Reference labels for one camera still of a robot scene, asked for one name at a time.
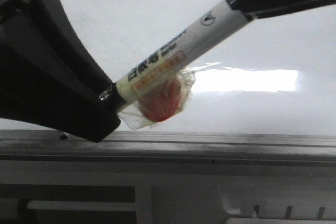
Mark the black and white whiteboard marker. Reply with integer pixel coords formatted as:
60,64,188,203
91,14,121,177
99,0,251,130

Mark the grey whiteboard frame rail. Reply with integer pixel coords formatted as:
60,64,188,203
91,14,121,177
1,130,335,162

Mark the white whiteboard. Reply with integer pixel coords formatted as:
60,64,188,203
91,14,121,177
1,0,335,137

